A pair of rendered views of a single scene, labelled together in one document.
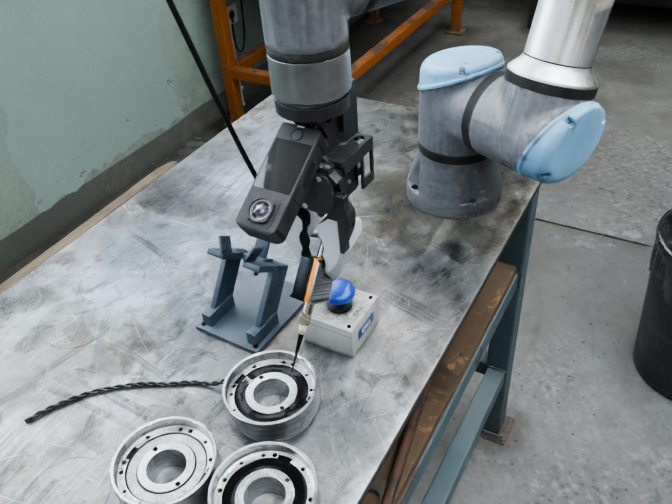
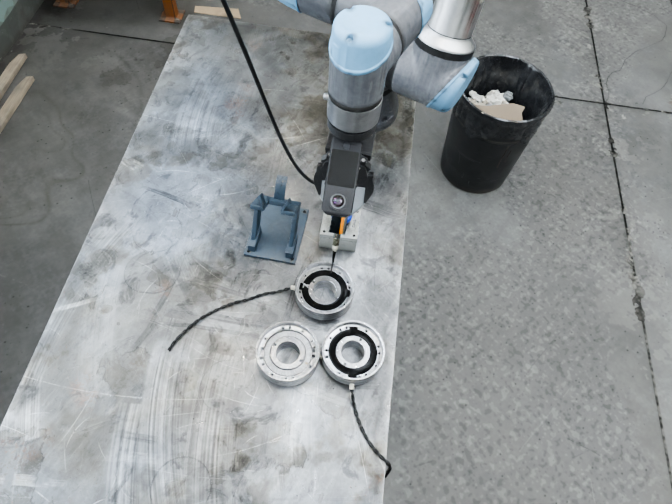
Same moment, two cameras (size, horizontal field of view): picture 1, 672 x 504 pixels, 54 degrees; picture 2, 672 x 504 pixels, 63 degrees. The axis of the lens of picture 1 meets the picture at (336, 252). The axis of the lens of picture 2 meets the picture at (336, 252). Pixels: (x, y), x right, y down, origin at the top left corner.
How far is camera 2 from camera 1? 0.42 m
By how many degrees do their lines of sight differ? 28
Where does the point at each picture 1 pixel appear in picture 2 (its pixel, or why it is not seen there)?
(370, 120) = (277, 47)
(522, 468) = not seen: hidden behind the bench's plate
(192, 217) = (186, 164)
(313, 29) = (374, 93)
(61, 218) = not seen: outside the picture
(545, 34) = (447, 18)
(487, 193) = (393, 111)
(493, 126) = (411, 79)
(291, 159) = (347, 163)
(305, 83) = (363, 121)
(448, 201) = not seen: hidden behind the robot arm
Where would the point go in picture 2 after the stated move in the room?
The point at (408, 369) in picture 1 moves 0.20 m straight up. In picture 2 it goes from (389, 251) to (407, 186)
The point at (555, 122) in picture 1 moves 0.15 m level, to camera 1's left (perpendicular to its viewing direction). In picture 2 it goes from (456, 78) to (384, 98)
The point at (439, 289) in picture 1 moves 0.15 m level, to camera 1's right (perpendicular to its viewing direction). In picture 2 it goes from (385, 190) to (447, 170)
